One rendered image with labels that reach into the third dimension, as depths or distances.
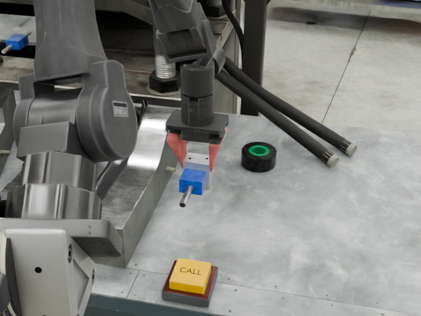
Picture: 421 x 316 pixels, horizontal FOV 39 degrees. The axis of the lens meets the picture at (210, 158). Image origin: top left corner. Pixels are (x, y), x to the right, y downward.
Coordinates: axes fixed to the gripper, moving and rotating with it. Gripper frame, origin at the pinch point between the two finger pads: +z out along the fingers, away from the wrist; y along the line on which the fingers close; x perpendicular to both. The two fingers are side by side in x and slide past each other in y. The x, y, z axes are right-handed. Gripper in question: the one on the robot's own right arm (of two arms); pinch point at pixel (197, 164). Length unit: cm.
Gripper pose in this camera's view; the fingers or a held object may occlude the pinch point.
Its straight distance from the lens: 107.2
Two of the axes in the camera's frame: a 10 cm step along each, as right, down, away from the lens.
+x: -2.2, 4.9, -8.4
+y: -9.8, -1.2, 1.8
